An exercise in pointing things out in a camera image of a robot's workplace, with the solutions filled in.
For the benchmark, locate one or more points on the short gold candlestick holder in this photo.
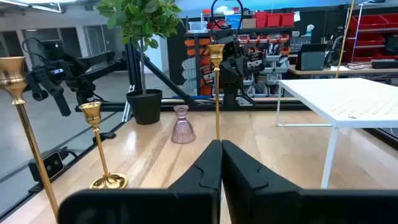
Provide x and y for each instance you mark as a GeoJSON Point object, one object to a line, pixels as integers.
{"type": "Point", "coordinates": [91, 113]}

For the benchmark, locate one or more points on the black table-level camera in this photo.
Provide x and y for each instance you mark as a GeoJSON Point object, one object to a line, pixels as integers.
{"type": "Point", "coordinates": [46, 165]}

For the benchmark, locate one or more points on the black plant pot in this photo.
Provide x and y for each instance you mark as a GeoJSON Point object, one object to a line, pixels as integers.
{"type": "Point", "coordinates": [144, 107]}

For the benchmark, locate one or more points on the storage rack with orange bins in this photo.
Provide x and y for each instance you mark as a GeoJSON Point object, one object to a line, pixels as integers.
{"type": "Point", "coordinates": [192, 68]}

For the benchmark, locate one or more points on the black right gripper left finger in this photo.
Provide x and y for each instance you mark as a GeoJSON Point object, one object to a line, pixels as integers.
{"type": "Point", "coordinates": [186, 205]}

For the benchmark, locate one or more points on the large green leafy plant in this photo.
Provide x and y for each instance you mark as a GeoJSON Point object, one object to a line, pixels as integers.
{"type": "Point", "coordinates": [140, 18]}

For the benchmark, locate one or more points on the white perforated metal shelf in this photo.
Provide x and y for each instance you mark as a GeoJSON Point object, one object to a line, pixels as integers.
{"type": "Point", "coordinates": [348, 99]}

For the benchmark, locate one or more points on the idle black robot arm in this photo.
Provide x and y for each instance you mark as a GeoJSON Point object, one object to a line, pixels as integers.
{"type": "Point", "coordinates": [81, 74]}

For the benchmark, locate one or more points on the tall gold candlestick holder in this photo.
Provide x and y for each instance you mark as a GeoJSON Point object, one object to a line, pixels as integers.
{"type": "Point", "coordinates": [12, 77]}

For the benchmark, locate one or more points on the pink ribbed glass candle holder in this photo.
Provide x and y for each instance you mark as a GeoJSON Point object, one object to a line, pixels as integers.
{"type": "Point", "coordinates": [183, 130]}

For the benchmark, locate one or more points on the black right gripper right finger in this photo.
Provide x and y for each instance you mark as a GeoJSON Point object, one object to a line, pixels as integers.
{"type": "Point", "coordinates": [267, 205]}

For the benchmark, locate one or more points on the medium gold candlestick holder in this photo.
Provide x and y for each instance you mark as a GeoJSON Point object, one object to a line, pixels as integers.
{"type": "Point", "coordinates": [216, 56]}

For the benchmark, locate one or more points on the metal shelving with red bins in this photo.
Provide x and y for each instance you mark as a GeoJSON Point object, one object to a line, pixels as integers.
{"type": "Point", "coordinates": [367, 37]}

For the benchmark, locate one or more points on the black table edge bracket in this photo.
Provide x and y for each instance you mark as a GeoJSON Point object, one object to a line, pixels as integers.
{"type": "Point", "coordinates": [104, 137]}

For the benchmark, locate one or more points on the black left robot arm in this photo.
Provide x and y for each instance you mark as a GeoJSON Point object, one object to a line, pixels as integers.
{"type": "Point", "coordinates": [231, 96]}

